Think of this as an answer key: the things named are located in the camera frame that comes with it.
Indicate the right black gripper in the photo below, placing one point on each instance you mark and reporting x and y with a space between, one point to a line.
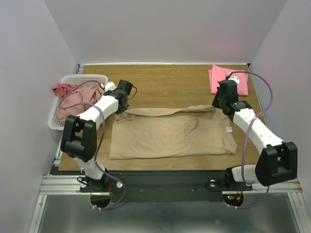
219 102

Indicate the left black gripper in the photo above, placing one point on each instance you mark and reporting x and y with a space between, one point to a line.
121 110

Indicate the beige t shirt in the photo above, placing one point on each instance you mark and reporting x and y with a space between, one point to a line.
149 133

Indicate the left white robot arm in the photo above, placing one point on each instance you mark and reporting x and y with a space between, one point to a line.
79 139

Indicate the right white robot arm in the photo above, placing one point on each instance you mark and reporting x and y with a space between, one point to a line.
242 117

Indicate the folded bright pink t shirt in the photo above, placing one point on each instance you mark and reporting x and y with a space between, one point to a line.
217 74

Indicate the dusty pink crumpled t shirt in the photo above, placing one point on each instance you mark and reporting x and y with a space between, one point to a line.
78 101

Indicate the red crumpled t shirt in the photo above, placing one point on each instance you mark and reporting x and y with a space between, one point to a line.
61 89

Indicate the white plastic laundry basket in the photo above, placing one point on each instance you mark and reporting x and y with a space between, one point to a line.
78 79

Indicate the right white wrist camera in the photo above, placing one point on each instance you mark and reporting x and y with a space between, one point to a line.
234 78

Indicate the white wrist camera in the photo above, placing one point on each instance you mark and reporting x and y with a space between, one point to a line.
109 86
234 78

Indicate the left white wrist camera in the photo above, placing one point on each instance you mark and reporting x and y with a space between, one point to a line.
109 86

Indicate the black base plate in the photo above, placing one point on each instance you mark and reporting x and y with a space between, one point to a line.
164 186

